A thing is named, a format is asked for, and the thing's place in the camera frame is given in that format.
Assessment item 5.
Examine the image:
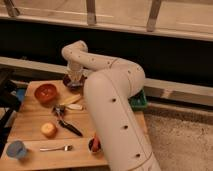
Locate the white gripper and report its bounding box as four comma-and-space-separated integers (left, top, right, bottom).
67, 61, 83, 82

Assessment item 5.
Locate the purple bowl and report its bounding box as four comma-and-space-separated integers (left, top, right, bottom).
62, 75, 85, 90

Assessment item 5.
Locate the light purple towel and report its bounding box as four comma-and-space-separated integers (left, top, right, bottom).
68, 80, 82, 87

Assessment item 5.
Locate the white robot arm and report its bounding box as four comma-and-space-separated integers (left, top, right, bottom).
62, 41, 161, 171

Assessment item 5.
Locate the wooden spatula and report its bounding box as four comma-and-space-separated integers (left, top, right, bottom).
59, 94, 82, 105

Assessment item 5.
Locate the blue object at table edge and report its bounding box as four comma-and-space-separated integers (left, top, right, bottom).
16, 88, 26, 101

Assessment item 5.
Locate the yellow orange fruit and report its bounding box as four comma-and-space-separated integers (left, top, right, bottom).
41, 122, 57, 137

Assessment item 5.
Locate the green dish rack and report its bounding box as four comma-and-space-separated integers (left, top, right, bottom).
129, 90, 147, 111

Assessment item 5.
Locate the black chair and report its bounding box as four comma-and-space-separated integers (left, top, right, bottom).
0, 68, 21, 156

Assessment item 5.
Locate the silver fork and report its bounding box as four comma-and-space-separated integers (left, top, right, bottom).
40, 145, 73, 152

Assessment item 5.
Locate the blue cup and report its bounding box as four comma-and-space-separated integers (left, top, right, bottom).
6, 140, 27, 159

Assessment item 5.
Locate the black handled can opener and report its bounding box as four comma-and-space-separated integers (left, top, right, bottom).
52, 105, 83, 137

